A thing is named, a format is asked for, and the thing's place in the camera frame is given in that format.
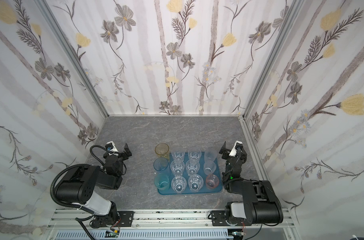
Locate blue frosted glass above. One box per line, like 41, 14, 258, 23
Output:
153, 158, 170, 176

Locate teal plastic tray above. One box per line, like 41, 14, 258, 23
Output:
157, 152, 223, 195

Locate white slotted cable duct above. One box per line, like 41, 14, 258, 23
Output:
54, 229, 234, 240

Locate green frosted glass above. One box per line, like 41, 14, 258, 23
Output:
154, 173, 170, 191

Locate white frosted glass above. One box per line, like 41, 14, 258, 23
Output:
204, 148, 218, 162
204, 161, 217, 176

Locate pink transparent glass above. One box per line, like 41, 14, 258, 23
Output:
206, 174, 220, 190

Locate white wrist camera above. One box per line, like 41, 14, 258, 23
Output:
229, 141, 243, 157
105, 141, 119, 153

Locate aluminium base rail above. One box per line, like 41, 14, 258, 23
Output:
42, 210, 301, 240

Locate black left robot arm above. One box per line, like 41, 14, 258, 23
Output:
50, 141, 133, 229

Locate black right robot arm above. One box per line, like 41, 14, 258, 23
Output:
208, 141, 284, 227

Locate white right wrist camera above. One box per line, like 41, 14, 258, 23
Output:
229, 141, 243, 157

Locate clear faceted glass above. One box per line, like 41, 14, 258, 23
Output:
188, 147, 202, 162
171, 176, 187, 194
171, 147, 186, 161
170, 160, 185, 177
186, 159, 200, 176

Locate yellow transparent glass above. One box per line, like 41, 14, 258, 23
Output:
154, 143, 170, 161

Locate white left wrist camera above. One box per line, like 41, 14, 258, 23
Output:
105, 141, 119, 153

